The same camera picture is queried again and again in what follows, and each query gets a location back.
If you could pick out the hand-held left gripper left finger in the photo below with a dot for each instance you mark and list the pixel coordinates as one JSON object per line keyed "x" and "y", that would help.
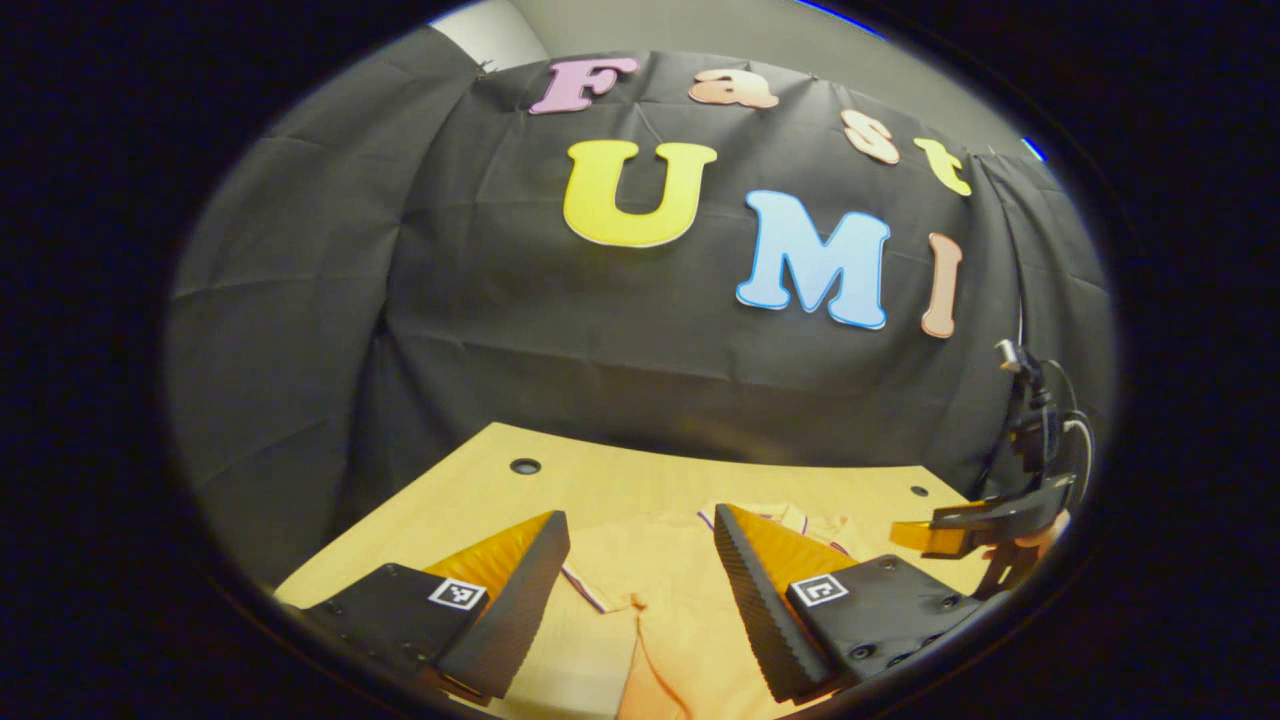
{"x": 525, "y": 610}

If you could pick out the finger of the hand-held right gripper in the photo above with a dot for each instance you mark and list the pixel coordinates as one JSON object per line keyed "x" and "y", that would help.
{"x": 1000, "y": 515}

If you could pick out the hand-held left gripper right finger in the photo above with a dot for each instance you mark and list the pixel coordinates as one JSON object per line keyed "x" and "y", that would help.
{"x": 760, "y": 620}

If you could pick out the orange T-shirt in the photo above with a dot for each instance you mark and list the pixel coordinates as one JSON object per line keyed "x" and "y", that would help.
{"x": 660, "y": 560}

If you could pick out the black backdrop cloth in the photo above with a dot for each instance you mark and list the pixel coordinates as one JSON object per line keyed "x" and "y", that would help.
{"x": 600, "y": 350}

